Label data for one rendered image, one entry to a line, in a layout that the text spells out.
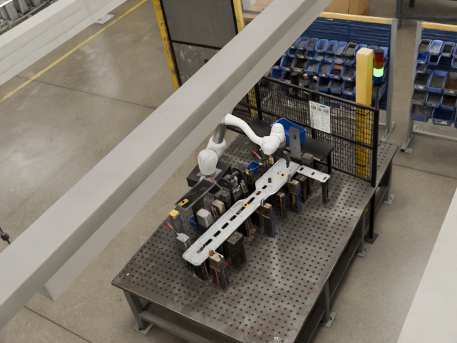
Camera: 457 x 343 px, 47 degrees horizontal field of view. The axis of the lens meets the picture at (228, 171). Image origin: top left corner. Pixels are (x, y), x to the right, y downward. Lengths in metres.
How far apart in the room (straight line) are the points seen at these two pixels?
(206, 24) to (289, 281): 3.53
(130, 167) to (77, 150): 6.18
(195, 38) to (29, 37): 4.97
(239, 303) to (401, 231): 2.07
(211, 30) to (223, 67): 5.06
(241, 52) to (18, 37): 0.78
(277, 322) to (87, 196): 2.97
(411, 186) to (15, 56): 4.80
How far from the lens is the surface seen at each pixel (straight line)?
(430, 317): 0.85
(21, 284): 1.11
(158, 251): 4.67
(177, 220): 4.30
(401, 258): 5.33
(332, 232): 4.57
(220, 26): 6.50
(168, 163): 1.35
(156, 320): 4.83
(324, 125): 4.82
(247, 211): 4.38
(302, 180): 4.62
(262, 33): 1.71
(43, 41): 2.03
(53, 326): 5.48
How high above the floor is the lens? 4.08
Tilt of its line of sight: 40 degrees down
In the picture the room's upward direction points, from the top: 11 degrees counter-clockwise
